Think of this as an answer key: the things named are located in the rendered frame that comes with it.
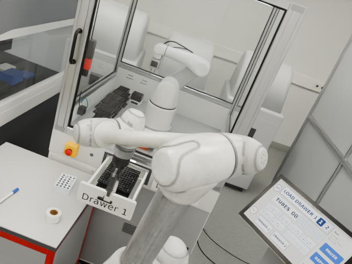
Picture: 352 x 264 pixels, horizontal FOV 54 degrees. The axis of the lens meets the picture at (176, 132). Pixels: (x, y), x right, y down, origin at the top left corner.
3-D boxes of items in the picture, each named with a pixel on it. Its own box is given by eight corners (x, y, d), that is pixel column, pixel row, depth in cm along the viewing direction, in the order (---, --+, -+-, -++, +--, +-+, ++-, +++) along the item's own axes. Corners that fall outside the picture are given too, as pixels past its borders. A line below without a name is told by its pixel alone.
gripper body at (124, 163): (128, 162, 142) (122, 180, 146) (133, 153, 150) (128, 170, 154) (111, 155, 142) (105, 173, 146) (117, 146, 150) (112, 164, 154)
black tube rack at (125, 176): (126, 202, 178) (129, 193, 175) (94, 190, 178) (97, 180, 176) (138, 180, 198) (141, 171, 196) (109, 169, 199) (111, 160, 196)
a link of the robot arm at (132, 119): (131, 135, 150) (103, 136, 142) (141, 104, 144) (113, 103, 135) (143, 150, 144) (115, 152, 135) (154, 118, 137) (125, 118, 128)
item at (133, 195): (129, 215, 171) (132, 206, 168) (80, 196, 171) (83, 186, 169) (148, 175, 207) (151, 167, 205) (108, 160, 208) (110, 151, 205)
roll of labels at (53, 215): (57, 225, 160) (58, 219, 158) (42, 221, 159) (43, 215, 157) (62, 216, 166) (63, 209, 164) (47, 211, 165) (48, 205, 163)
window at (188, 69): (209, 179, 194) (286, 10, 154) (68, 125, 196) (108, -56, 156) (209, 179, 195) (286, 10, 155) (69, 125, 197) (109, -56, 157)
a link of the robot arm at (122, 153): (139, 142, 148) (135, 154, 150) (119, 135, 148) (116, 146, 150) (133, 152, 139) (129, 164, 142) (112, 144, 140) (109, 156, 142)
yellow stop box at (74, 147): (73, 158, 196) (76, 148, 193) (62, 154, 196) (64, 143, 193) (77, 155, 201) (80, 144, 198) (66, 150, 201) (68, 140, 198)
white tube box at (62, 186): (68, 195, 180) (69, 189, 178) (52, 190, 179) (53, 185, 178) (76, 182, 191) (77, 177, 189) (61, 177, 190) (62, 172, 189)
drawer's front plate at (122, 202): (130, 220, 170) (136, 204, 165) (75, 199, 170) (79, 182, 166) (131, 218, 171) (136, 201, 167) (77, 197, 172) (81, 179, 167)
